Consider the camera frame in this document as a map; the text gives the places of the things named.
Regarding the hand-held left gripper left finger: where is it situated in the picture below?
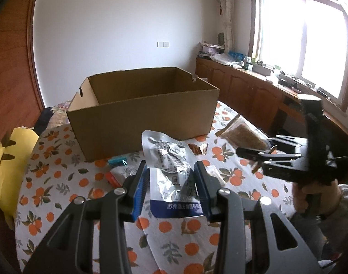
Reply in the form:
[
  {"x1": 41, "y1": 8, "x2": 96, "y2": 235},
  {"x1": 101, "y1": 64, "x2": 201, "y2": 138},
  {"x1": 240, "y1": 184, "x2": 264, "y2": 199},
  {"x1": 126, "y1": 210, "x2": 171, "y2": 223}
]
[{"x1": 23, "y1": 160, "x2": 150, "y2": 274}]

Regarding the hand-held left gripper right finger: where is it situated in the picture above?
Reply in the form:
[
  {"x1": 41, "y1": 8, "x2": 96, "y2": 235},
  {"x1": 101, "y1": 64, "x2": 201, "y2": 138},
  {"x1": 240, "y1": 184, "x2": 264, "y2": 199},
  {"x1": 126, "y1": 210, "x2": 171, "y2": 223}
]
[{"x1": 192, "y1": 161, "x2": 320, "y2": 274}]

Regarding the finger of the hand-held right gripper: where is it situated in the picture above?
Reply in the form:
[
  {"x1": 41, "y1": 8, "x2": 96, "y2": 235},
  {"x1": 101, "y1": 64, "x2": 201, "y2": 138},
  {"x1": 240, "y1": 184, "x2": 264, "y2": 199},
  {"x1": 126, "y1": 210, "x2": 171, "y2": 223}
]
[
  {"x1": 268, "y1": 135, "x2": 306, "y2": 149},
  {"x1": 236, "y1": 147, "x2": 303, "y2": 182}
]

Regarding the silver blue band snack packet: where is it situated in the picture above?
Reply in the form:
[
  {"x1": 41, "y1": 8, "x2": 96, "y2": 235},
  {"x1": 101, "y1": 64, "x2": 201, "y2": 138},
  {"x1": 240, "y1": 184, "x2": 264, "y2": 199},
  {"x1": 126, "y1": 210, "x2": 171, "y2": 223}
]
[{"x1": 141, "y1": 130, "x2": 214, "y2": 219}]

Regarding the clear brown snack packet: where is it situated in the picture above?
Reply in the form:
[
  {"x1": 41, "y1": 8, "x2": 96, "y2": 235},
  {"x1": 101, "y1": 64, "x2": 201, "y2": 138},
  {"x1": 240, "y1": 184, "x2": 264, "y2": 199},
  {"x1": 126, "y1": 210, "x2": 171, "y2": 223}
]
[{"x1": 217, "y1": 114, "x2": 277, "y2": 152}]

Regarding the cardboard box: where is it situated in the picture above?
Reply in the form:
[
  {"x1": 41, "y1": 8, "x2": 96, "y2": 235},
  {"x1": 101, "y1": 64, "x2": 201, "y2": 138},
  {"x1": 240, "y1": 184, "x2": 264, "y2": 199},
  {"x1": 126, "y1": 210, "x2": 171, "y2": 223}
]
[{"x1": 67, "y1": 67, "x2": 220, "y2": 163}]

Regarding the person's right hand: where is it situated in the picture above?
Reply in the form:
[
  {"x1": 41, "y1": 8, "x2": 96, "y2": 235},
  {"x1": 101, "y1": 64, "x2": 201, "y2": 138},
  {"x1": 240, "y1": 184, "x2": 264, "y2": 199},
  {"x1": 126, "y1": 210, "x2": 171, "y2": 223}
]
[{"x1": 292, "y1": 177, "x2": 344, "y2": 216}]

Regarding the white red label snack packet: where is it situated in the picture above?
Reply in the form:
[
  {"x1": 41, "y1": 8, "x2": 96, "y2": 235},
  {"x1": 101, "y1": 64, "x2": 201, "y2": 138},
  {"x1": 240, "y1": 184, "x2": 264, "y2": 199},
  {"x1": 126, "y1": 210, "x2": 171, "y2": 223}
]
[{"x1": 107, "y1": 164, "x2": 140, "y2": 189}]

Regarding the teal snack packet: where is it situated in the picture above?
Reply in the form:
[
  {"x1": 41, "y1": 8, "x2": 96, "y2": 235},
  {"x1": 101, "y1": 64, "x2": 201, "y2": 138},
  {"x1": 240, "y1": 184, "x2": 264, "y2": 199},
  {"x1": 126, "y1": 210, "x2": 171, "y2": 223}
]
[{"x1": 108, "y1": 156, "x2": 129, "y2": 166}]

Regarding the crumpled silver snack packet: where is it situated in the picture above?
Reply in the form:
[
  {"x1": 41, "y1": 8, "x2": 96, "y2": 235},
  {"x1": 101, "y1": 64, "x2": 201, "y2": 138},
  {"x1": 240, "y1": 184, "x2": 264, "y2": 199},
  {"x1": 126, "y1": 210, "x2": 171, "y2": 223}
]
[{"x1": 188, "y1": 143, "x2": 210, "y2": 156}]

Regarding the long wooden cabinet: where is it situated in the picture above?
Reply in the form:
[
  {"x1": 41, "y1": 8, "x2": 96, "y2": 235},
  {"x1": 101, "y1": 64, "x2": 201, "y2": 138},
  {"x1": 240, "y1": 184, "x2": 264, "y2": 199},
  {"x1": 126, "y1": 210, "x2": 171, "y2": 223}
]
[{"x1": 195, "y1": 57, "x2": 348, "y2": 149}]

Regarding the orange fruit print tablecloth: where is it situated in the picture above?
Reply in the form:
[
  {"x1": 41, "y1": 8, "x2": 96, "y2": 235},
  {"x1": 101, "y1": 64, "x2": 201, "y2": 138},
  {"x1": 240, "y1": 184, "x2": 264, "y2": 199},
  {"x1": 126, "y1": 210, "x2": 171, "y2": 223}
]
[{"x1": 14, "y1": 100, "x2": 314, "y2": 274}]

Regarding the wooden framed window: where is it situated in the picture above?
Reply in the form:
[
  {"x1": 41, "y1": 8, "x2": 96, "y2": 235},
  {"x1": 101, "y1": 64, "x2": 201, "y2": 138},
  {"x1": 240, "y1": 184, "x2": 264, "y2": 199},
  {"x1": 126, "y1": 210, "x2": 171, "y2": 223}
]
[{"x1": 249, "y1": 0, "x2": 348, "y2": 115}]

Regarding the clear plastic bag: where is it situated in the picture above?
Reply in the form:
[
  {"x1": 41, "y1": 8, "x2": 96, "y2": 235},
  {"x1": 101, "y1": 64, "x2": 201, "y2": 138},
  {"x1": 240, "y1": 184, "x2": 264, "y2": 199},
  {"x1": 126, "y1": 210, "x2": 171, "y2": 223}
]
[{"x1": 212, "y1": 53, "x2": 240, "y2": 66}]

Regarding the dark navy cloth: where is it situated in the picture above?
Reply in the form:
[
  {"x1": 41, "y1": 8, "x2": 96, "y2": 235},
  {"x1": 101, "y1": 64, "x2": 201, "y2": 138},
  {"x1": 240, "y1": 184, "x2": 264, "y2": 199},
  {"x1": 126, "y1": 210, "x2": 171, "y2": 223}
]
[{"x1": 34, "y1": 107, "x2": 69, "y2": 134}]

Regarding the stack of boxes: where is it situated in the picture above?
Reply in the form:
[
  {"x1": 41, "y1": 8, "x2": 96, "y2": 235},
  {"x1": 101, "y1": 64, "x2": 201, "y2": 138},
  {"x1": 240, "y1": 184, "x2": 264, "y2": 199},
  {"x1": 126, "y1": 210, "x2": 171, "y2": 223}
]
[{"x1": 199, "y1": 41, "x2": 224, "y2": 58}]

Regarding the yellow plush toy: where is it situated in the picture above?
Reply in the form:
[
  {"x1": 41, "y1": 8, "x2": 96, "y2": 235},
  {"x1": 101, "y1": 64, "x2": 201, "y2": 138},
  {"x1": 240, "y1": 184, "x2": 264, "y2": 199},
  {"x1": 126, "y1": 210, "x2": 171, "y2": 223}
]
[{"x1": 0, "y1": 127, "x2": 40, "y2": 220}]

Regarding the pale patterned curtain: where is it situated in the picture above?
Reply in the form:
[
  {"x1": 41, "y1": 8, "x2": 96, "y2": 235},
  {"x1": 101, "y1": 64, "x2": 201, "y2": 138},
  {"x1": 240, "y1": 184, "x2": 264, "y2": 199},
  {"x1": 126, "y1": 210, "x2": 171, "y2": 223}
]
[{"x1": 217, "y1": 0, "x2": 234, "y2": 53}]

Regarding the wooden slatted wardrobe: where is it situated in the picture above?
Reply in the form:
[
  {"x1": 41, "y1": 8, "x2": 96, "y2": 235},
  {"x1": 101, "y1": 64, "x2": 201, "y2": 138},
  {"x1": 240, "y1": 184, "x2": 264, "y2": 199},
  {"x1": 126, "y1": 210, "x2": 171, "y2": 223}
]
[{"x1": 0, "y1": 0, "x2": 46, "y2": 155}]

